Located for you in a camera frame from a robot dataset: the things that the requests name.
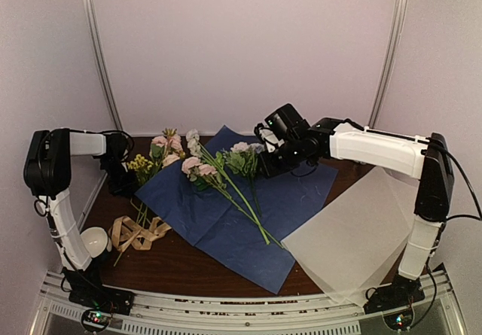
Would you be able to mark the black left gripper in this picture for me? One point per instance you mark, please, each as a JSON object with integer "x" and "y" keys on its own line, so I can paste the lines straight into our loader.
{"x": 121, "y": 190}

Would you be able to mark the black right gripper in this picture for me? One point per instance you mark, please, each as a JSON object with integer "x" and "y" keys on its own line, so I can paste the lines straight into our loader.
{"x": 269, "y": 169}

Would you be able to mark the yellow fake flower bunch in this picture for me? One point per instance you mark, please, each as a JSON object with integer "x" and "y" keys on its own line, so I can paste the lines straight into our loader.
{"x": 142, "y": 168}

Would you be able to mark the white fake flower long stem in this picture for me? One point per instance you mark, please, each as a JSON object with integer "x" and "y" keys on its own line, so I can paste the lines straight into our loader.
{"x": 198, "y": 150}

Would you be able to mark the pink fake rose stem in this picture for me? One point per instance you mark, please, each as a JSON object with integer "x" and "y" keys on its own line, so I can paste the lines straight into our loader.
{"x": 204, "y": 174}

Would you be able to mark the blue wrapping paper sheet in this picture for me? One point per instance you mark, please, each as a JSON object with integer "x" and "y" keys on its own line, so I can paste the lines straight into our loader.
{"x": 213, "y": 224}

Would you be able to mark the pale rose leafy stem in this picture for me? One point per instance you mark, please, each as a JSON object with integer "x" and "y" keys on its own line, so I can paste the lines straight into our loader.
{"x": 242, "y": 160}

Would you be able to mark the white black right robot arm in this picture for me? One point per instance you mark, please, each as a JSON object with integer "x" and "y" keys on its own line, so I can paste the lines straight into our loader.
{"x": 422, "y": 158}

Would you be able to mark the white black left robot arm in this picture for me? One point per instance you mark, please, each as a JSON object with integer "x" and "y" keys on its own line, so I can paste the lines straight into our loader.
{"x": 48, "y": 173}

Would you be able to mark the beige ribbon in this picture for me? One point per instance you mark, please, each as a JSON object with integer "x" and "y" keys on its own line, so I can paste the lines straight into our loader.
{"x": 125, "y": 233}

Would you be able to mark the pink rose bunch with leaves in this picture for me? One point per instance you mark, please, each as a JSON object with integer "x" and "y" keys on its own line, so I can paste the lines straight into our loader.
{"x": 166, "y": 148}

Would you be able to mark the white translucent paper sheet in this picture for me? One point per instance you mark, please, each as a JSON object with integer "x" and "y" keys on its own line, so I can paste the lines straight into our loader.
{"x": 351, "y": 245}

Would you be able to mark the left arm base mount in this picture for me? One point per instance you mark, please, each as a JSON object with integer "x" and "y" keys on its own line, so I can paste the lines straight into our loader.
{"x": 101, "y": 303}

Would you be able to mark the aluminium front rail frame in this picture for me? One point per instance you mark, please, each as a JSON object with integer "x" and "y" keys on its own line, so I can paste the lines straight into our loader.
{"x": 437, "y": 313}

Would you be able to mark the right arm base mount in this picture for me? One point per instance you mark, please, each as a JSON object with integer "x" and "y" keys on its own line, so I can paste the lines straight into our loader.
{"x": 395, "y": 302}

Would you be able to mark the aluminium corner post right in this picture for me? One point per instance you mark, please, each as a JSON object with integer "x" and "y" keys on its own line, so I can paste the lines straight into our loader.
{"x": 398, "y": 19}

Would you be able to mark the aluminium corner post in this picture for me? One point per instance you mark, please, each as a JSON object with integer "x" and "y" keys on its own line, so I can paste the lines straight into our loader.
{"x": 100, "y": 63}
{"x": 398, "y": 19}

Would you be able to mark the aluminium corner post left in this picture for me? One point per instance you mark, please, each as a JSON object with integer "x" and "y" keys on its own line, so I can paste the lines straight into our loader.
{"x": 100, "y": 63}

